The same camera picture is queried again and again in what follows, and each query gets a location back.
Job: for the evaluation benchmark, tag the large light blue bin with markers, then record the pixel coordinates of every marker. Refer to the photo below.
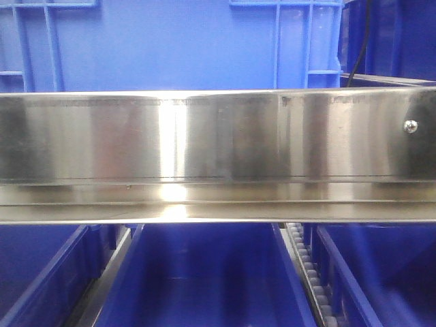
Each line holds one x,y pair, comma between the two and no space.
150,45

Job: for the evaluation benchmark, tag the white roller track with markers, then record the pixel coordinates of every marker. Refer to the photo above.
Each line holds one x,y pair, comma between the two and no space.
309,277

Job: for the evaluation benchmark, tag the dark blue bin lower middle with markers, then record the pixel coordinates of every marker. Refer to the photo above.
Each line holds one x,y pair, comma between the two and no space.
207,274

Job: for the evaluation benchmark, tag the dark blue bin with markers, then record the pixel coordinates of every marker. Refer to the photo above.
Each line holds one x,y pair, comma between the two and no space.
399,37
207,274
375,274
45,269

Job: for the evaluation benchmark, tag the dark blue bin lower right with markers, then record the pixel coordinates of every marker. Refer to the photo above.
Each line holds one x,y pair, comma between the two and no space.
375,274

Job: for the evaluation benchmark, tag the dark blue bin lower left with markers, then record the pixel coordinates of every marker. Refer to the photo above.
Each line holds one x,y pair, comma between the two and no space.
45,269

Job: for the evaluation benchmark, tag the dark blue bin upper right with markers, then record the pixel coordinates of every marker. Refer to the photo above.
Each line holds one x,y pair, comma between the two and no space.
399,37

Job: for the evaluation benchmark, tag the stainless steel shelf rail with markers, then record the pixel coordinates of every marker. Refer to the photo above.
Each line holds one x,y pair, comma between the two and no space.
284,155

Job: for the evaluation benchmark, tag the rail screw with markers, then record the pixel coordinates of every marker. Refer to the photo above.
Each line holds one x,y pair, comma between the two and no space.
410,126

